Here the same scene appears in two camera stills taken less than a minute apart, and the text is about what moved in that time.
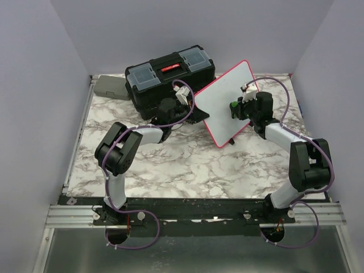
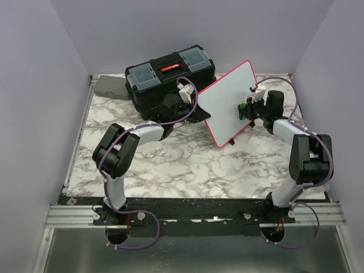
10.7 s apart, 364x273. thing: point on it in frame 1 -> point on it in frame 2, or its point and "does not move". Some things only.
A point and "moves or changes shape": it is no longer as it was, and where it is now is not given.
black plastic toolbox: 146,83 does not move
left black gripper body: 182,113 does not move
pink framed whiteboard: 216,98 does not move
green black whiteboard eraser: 234,106 moves or changes shape
